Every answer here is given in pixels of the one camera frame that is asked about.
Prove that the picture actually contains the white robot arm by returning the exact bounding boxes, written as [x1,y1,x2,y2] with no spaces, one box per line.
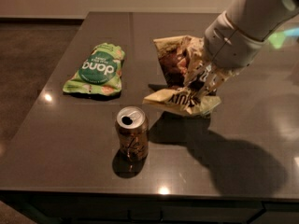
[184,0,299,94]

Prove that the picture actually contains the green dang chip bag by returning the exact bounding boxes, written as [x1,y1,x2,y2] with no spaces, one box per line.
[63,43,125,97]

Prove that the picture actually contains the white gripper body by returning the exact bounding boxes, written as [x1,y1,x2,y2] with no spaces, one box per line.
[204,11,265,69]

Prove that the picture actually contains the brown chip bag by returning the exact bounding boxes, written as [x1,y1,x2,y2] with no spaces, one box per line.
[142,35,239,118]

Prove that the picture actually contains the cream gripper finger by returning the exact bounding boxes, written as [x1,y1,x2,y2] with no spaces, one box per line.
[184,61,232,92]

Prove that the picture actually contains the orange soda can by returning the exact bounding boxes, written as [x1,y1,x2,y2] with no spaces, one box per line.
[115,106,149,161]

